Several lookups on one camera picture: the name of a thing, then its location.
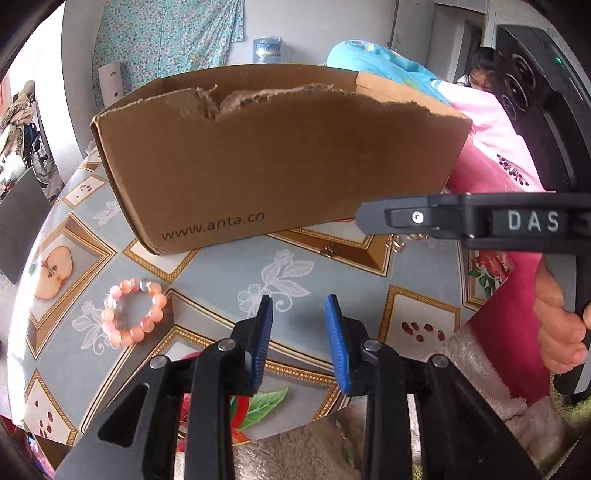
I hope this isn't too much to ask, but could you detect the person's right hand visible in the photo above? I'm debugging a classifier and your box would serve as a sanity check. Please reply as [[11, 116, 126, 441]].
[[533, 257, 591, 374]]

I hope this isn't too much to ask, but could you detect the torn cardboard box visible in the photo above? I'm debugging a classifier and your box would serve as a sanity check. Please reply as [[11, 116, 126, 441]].
[[90, 65, 474, 256]]

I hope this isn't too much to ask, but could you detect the teal floral hanging cloth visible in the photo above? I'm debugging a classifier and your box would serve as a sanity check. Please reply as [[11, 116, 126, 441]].
[[92, 0, 245, 93]]

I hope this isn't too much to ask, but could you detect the blue patterned quilt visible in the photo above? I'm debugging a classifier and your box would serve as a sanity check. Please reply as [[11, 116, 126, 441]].
[[326, 41, 451, 104]]

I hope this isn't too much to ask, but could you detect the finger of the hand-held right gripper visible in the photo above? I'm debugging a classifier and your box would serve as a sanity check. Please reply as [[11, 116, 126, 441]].
[[356, 194, 467, 241]]

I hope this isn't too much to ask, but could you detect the white paper card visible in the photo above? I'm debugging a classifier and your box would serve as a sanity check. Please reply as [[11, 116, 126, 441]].
[[98, 65, 123, 104]]

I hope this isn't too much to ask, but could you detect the peach bead bracelet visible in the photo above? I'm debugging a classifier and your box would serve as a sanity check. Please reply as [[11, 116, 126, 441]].
[[102, 278, 168, 348]]

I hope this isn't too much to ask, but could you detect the fluffy white garment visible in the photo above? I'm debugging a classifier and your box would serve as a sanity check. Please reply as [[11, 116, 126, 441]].
[[233, 332, 573, 480]]

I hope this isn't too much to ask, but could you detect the gold butterfly necklace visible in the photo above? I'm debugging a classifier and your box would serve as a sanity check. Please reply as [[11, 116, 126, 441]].
[[392, 232, 446, 252]]

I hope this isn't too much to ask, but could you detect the blue water bottle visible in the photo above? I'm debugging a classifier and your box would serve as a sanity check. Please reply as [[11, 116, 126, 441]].
[[252, 36, 284, 64]]

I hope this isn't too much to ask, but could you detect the black side table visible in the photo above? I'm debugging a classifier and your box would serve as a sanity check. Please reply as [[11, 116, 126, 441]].
[[0, 168, 51, 284]]

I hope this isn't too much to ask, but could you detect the red floral blanket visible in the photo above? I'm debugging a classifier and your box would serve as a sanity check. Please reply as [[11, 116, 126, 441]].
[[445, 138, 555, 402]]

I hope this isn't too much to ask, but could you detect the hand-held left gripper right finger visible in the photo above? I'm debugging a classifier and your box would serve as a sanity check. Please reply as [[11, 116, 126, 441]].
[[324, 294, 543, 480]]

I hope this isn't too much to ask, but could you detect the pile of clothes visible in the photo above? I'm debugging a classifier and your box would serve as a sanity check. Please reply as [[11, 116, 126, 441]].
[[0, 80, 51, 153]]

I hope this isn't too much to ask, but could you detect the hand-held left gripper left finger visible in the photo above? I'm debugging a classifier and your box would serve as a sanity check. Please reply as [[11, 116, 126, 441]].
[[54, 295, 274, 480]]

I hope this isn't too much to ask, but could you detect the wheelchair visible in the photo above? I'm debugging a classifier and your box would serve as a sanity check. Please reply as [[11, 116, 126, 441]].
[[23, 122, 63, 188]]

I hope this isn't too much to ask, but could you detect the pink quilt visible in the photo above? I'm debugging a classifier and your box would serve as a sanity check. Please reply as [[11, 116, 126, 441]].
[[436, 80, 546, 190]]

